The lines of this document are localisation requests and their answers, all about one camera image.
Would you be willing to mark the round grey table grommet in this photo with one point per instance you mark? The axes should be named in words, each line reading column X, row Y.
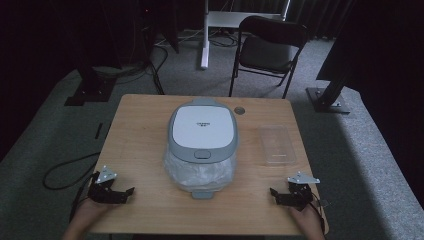
column 239, row 110

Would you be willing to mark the grey and white trash can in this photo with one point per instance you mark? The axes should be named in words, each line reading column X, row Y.
column 203, row 130

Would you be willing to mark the clear plastic lid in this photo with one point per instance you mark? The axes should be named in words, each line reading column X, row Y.
column 277, row 145

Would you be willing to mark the short black strip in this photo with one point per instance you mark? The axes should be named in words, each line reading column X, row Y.
column 98, row 130

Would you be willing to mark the black folding chair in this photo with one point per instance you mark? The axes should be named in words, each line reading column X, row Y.
column 266, row 50

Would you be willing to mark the black stand with grey base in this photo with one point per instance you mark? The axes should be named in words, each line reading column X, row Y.
column 328, row 96

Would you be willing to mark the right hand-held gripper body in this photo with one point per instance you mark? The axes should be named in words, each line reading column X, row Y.
column 300, row 195

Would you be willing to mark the person's right hand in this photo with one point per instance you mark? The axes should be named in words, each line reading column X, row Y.
column 305, row 220

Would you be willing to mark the white desk frame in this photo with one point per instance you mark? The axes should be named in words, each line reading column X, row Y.
column 213, row 20

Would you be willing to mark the clear plastic bin liner bag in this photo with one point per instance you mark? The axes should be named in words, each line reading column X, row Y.
column 200, row 173

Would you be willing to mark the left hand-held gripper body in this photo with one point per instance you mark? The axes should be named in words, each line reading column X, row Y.
column 103, row 191

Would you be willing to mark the person's left hand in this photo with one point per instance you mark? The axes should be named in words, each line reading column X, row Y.
column 88, row 213

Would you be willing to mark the black stand with square base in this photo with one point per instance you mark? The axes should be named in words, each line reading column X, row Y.
column 91, row 90

